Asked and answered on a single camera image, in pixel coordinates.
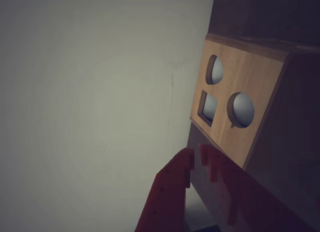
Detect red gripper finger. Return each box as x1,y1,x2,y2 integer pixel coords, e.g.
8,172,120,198
199,142,319,232
134,146,196,232

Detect wooden shape sorter box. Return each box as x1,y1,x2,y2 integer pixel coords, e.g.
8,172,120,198
187,33,320,230

